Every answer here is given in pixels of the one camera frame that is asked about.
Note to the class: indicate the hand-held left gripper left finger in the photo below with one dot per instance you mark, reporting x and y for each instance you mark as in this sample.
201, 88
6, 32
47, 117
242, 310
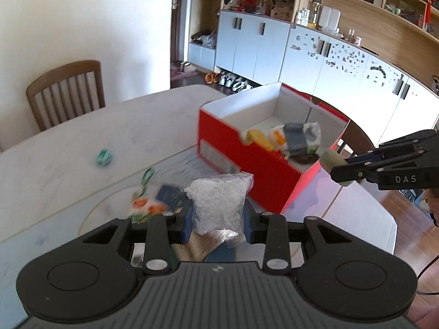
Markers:
187, 228

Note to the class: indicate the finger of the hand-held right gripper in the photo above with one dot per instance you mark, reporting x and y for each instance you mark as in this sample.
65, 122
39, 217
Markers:
394, 147
356, 173

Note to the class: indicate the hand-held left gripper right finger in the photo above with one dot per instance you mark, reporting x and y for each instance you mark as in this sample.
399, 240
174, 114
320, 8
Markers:
247, 228

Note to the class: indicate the clear plastic bag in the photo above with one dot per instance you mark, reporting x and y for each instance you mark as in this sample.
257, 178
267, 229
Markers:
219, 202

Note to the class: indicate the white and grey packet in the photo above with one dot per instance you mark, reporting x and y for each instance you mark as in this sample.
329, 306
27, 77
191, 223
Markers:
301, 137

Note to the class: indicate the yellow plastic piece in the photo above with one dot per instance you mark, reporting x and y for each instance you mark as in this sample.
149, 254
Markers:
260, 138

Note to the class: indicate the red shoe box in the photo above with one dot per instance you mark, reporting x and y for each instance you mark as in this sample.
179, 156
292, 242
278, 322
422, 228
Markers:
223, 137

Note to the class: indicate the small green toy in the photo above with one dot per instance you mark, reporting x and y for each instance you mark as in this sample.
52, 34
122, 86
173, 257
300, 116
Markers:
104, 158

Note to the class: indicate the pale blue table mat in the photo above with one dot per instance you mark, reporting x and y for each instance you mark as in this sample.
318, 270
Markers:
356, 212

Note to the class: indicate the wooden slat-back chair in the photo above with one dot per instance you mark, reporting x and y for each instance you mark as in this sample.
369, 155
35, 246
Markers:
356, 133
65, 92

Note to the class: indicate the colourful toy with green tassel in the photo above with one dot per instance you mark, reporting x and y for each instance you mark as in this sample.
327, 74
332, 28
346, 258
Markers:
148, 176

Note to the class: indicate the white cabinet with stickers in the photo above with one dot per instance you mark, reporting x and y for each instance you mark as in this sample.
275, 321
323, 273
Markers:
349, 75

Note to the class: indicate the drinking glasses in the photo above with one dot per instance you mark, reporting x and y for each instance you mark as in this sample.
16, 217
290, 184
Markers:
353, 37

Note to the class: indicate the pair of white canisters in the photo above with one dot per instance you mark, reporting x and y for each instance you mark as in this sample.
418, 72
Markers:
331, 19

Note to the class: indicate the row of shoes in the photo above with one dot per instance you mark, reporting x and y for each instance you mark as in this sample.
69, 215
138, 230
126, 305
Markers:
236, 82

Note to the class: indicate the pair of orange slippers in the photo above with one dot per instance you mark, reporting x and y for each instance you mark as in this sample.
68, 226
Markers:
212, 78

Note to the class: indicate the patterned rug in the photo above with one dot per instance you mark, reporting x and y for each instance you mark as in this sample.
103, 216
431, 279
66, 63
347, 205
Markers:
183, 72

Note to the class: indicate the group of bottles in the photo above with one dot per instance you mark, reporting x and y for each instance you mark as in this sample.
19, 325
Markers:
308, 13

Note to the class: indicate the pair of white slippers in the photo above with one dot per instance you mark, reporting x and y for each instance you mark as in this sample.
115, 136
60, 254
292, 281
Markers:
188, 67

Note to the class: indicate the low white bench cabinet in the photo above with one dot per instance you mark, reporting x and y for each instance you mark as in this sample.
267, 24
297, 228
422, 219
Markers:
202, 56

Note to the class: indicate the bags on bench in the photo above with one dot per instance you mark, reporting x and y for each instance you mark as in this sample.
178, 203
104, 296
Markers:
204, 38

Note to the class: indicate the clutter of shelf ornaments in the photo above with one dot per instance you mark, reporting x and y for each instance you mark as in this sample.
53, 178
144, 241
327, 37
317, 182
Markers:
260, 3

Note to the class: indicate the brown door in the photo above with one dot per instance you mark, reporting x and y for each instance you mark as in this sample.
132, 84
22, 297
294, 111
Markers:
177, 17

